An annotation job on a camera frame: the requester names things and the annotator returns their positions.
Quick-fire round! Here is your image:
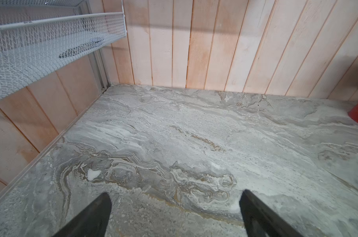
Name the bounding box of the white wire mesh shelf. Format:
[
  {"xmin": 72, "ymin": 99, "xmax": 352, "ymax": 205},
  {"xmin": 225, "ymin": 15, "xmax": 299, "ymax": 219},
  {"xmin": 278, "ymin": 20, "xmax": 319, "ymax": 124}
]
[{"xmin": 0, "ymin": 1, "xmax": 127, "ymax": 100}]

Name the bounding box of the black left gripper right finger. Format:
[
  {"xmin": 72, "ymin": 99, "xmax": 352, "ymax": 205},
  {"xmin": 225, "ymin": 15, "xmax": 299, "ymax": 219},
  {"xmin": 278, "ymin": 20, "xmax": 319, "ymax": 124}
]
[{"xmin": 239, "ymin": 189, "xmax": 302, "ymax": 237}]

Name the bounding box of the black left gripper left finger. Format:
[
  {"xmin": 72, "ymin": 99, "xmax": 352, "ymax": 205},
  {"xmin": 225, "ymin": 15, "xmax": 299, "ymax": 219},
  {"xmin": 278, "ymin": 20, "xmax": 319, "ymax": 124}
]
[{"xmin": 54, "ymin": 193, "xmax": 112, "ymax": 237}]

